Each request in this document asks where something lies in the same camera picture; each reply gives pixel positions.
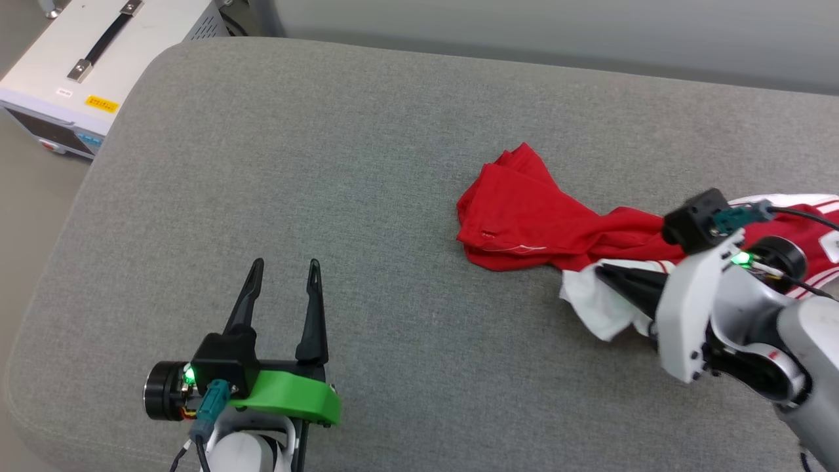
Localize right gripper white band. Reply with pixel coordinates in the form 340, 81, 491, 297
594, 227, 809, 385

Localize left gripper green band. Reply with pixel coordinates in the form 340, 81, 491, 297
143, 257, 343, 428

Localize black camera cable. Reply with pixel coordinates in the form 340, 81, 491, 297
169, 436, 214, 472
767, 205, 839, 231

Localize white partition panel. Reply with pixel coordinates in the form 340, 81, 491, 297
265, 0, 839, 97

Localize teal camera connector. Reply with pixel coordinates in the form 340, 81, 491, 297
712, 200, 774, 237
190, 380, 231, 441

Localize black right camera cable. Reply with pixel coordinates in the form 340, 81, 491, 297
767, 205, 839, 231

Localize black left camera cable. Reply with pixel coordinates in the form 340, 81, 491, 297
169, 436, 214, 472

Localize white metal equipment box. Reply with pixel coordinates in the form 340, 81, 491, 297
0, 0, 231, 161

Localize teal left camera connector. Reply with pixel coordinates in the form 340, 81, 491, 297
190, 380, 231, 441

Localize red and white shirt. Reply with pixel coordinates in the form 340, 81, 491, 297
456, 142, 839, 342

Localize teal right camera connector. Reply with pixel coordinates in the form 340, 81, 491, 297
712, 200, 774, 237

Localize black box carry handle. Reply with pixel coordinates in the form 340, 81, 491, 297
67, 0, 145, 83

